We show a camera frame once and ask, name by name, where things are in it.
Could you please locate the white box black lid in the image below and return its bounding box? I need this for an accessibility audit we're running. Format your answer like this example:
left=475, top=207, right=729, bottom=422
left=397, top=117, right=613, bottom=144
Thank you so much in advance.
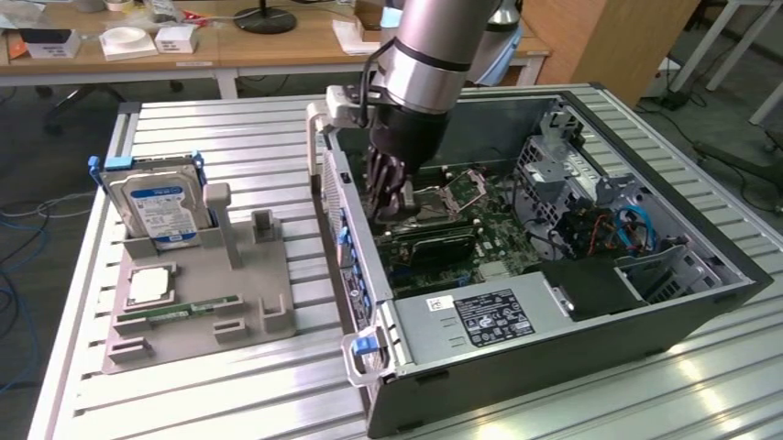
left=16, top=27, right=82, bottom=60

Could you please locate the white square tray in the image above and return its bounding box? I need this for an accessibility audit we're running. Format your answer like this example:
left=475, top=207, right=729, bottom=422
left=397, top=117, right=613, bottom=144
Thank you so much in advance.
left=99, top=26, right=159, bottom=61

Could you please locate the white labelled box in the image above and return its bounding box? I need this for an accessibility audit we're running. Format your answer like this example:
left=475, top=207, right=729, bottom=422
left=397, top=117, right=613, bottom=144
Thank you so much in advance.
left=154, top=25, right=200, bottom=54

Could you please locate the white paper stack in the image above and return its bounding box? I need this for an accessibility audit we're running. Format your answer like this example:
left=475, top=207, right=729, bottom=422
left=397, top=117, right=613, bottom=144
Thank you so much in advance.
left=332, top=17, right=385, bottom=56

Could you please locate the black floor box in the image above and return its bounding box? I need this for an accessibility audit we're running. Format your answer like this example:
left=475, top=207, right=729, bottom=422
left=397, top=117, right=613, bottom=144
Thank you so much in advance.
left=654, top=89, right=693, bottom=111

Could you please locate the black chair base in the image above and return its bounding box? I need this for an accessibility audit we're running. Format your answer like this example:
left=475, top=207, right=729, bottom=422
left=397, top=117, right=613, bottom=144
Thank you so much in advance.
left=36, top=82, right=124, bottom=135

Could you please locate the hard disk with blue caddy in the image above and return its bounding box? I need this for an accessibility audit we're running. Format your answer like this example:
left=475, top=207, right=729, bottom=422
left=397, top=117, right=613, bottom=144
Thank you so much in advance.
left=87, top=149, right=210, bottom=252

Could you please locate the black round lamp base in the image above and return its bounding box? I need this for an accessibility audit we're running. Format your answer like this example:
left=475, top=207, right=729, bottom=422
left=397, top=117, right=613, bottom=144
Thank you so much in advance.
left=234, top=0, right=299, bottom=35

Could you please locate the metal drive cage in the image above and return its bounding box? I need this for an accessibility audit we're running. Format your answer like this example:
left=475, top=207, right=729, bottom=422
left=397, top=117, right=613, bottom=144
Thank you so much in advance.
left=517, top=103, right=614, bottom=226

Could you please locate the white table frame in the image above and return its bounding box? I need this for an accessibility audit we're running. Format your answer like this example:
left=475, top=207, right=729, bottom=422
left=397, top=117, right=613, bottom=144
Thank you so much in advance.
left=670, top=0, right=783, bottom=126

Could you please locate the orange wire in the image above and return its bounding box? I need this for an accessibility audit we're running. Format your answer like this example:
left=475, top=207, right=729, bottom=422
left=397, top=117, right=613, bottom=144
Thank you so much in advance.
left=574, top=208, right=619, bottom=251

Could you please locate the grey parts rack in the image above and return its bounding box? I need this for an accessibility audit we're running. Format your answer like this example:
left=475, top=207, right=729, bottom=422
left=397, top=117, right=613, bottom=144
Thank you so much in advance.
left=100, top=181, right=302, bottom=376

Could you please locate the grey power supply unit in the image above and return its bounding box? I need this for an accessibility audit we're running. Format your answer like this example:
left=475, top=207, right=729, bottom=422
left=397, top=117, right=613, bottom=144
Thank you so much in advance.
left=391, top=269, right=577, bottom=363

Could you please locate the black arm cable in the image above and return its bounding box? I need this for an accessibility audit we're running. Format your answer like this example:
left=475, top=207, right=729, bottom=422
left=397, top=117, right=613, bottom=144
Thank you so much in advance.
left=359, top=40, right=401, bottom=130

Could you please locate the labelled RAM stick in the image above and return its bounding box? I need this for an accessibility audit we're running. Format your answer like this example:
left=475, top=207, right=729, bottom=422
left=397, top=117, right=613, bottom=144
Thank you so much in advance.
left=391, top=218, right=481, bottom=239

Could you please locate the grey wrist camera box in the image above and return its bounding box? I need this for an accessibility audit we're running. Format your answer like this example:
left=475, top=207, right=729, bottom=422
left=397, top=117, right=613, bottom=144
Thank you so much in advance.
left=323, top=84, right=377, bottom=132

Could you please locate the CPU socket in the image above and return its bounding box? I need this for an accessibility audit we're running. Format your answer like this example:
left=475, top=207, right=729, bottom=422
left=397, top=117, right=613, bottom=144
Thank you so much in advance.
left=407, top=187, right=461, bottom=226

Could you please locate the black floor stand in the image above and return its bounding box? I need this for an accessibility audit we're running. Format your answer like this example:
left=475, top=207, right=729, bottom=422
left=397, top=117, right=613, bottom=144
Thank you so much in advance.
left=690, top=139, right=783, bottom=184

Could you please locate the wooden desk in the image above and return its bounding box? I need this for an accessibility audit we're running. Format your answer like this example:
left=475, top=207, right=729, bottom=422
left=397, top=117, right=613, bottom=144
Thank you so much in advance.
left=0, top=0, right=553, bottom=88

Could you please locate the black open PC case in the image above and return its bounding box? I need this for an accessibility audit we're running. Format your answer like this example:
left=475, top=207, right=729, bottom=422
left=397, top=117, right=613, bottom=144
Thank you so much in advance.
left=304, top=89, right=777, bottom=437

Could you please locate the black graphics card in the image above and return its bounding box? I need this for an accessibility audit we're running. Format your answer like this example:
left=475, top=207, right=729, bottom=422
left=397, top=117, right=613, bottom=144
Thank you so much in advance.
left=383, top=226, right=482, bottom=276

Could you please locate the blue wire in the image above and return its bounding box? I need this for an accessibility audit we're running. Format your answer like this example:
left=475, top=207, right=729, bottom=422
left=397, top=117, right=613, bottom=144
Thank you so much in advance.
left=617, top=205, right=659, bottom=253

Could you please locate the metal socket cover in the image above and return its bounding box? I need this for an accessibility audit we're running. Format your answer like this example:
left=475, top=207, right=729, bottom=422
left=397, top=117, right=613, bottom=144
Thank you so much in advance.
left=446, top=168, right=491, bottom=210

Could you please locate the brown cardboard box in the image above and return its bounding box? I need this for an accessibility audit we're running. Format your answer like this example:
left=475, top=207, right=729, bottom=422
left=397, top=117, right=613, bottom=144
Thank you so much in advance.
left=354, top=0, right=393, bottom=31

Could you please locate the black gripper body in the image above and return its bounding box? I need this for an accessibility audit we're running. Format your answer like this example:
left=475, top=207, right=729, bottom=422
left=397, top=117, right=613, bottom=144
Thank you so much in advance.
left=366, top=105, right=454, bottom=174

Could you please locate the grey disk bay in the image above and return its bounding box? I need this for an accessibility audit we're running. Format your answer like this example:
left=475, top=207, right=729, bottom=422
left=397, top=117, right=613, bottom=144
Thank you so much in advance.
left=614, top=245, right=727, bottom=306

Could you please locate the black RAM slot bank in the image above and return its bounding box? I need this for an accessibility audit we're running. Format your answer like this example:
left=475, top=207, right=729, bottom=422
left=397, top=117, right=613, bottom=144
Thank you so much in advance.
left=403, top=164, right=458, bottom=192
left=385, top=217, right=482, bottom=242

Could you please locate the blue floor cable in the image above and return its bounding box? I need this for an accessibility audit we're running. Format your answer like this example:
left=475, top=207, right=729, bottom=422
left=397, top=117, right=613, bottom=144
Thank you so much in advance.
left=0, top=214, right=51, bottom=395

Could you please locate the grey floor cable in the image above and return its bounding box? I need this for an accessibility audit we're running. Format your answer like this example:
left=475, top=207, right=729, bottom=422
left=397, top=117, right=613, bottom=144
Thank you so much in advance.
left=0, top=190, right=94, bottom=219

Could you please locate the wooden cabinet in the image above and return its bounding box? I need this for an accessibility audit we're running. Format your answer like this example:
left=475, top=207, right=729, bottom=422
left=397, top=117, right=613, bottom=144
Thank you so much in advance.
left=525, top=0, right=702, bottom=100

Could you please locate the green motherboard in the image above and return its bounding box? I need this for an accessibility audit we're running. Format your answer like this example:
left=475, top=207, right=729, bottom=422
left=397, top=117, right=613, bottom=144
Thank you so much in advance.
left=358, top=150, right=546, bottom=297

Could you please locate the green RAM stick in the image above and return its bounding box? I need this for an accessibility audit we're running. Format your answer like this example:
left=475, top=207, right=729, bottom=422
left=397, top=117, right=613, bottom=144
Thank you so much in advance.
left=116, top=295, right=244, bottom=325

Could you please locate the silver CPU chip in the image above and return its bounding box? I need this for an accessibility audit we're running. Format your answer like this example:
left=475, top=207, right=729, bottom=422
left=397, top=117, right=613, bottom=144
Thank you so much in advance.
left=127, top=269, right=176, bottom=303

